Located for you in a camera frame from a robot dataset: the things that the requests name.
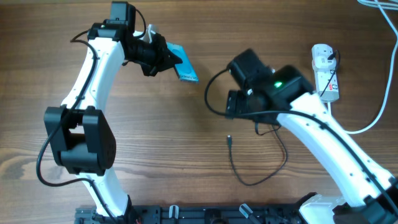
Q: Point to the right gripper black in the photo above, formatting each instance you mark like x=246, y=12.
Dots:
x=235, y=104

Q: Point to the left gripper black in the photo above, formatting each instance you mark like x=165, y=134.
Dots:
x=161, y=60

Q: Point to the Galaxy smartphone teal screen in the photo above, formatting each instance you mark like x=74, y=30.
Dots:
x=184, y=70

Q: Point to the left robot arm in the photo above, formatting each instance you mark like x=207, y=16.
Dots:
x=78, y=133

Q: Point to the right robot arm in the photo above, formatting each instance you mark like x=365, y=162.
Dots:
x=286, y=98

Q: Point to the white USB charger plug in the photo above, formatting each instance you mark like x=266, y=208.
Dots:
x=321, y=63

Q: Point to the white power strip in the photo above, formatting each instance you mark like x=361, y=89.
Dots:
x=326, y=82

